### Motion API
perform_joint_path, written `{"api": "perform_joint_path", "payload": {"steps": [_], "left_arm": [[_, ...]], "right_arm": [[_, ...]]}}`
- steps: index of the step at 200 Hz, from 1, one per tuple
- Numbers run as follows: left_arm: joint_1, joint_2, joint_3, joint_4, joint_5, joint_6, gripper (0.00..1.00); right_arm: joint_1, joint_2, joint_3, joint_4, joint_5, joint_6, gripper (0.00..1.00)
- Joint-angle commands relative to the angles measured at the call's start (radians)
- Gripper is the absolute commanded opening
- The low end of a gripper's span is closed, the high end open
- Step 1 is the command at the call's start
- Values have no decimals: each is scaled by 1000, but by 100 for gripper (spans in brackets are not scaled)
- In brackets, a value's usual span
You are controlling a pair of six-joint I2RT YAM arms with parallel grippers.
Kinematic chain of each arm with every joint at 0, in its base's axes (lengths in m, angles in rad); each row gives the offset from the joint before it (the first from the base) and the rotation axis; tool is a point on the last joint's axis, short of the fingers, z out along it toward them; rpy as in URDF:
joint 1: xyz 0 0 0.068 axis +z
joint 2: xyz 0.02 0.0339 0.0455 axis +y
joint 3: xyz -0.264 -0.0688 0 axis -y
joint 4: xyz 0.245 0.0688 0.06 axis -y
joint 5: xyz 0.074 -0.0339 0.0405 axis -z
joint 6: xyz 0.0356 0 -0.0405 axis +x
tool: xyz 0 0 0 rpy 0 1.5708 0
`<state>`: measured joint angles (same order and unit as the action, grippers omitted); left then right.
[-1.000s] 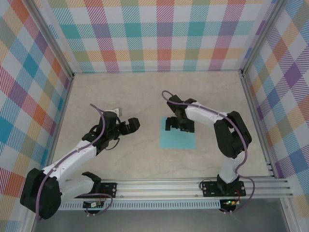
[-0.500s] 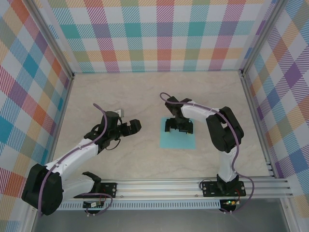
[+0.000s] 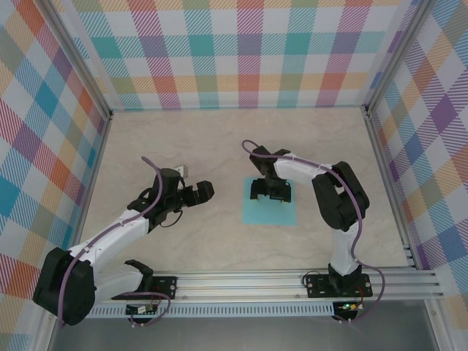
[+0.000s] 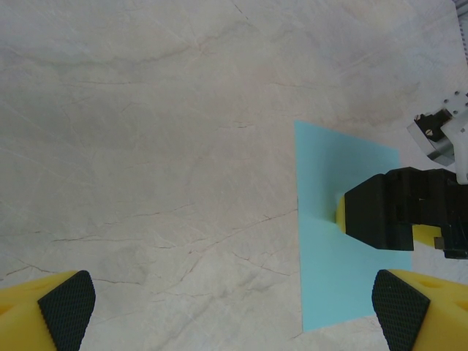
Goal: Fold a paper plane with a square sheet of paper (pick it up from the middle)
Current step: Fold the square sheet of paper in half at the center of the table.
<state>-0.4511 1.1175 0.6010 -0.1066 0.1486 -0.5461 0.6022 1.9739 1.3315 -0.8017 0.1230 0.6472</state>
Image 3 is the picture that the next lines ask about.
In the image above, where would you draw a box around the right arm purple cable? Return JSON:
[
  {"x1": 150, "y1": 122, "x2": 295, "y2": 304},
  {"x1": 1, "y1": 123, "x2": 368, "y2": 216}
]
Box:
[{"x1": 241, "y1": 138, "x2": 388, "y2": 325}]

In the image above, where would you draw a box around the grey metal panel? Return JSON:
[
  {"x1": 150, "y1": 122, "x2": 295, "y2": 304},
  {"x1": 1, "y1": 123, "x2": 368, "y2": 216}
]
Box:
[{"x1": 47, "y1": 317, "x2": 439, "y2": 351}]

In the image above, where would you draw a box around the aluminium frame post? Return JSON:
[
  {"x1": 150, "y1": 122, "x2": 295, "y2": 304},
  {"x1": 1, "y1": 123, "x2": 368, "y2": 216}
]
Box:
[
  {"x1": 34, "y1": 0, "x2": 115, "y2": 122},
  {"x1": 363, "y1": 0, "x2": 437, "y2": 115}
]

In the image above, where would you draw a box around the thin black camera cable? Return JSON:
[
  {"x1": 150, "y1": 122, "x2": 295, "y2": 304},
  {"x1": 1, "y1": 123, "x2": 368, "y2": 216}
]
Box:
[{"x1": 159, "y1": 209, "x2": 184, "y2": 229}]

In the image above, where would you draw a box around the thin black wire loop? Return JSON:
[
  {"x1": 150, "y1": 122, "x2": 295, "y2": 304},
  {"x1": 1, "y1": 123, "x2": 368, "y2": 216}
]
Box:
[{"x1": 301, "y1": 268, "x2": 325, "y2": 290}]

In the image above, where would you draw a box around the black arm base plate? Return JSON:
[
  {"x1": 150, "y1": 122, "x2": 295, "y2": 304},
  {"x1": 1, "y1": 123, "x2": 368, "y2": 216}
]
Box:
[
  {"x1": 305, "y1": 273, "x2": 372, "y2": 299},
  {"x1": 151, "y1": 276, "x2": 179, "y2": 301}
]

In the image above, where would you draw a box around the long aluminium base rail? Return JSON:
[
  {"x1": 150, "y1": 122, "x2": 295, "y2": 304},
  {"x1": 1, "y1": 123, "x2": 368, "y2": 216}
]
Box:
[{"x1": 95, "y1": 268, "x2": 445, "y2": 305}]

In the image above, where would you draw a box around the white slotted cable tray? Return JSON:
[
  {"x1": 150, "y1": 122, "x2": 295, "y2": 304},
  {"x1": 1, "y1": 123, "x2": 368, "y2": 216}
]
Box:
[{"x1": 87, "y1": 306, "x2": 336, "y2": 319}]

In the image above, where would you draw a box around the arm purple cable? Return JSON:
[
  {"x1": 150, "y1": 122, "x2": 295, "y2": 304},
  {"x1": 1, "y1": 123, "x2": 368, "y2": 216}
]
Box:
[
  {"x1": 57, "y1": 156, "x2": 172, "y2": 329},
  {"x1": 241, "y1": 138, "x2": 388, "y2": 325}
]

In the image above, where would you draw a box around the aluminium table side rail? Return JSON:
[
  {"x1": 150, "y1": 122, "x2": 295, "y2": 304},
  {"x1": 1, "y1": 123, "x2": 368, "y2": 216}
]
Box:
[
  {"x1": 363, "y1": 105, "x2": 420, "y2": 271},
  {"x1": 64, "y1": 112, "x2": 115, "y2": 275}
]

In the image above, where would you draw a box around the dark circuit board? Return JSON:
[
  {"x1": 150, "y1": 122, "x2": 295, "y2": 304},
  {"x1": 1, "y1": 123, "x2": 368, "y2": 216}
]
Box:
[{"x1": 126, "y1": 303, "x2": 159, "y2": 316}]

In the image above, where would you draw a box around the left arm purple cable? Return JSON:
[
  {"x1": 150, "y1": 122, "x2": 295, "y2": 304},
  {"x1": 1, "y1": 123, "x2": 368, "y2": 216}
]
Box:
[{"x1": 57, "y1": 156, "x2": 172, "y2": 329}]

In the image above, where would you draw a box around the aluminium frame strut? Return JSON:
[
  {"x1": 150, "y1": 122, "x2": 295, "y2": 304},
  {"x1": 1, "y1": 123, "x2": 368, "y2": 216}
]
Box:
[
  {"x1": 425, "y1": 299, "x2": 451, "y2": 351},
  {"x1": 33, "y1": 321, "x2": 61, "y2": 351}
]

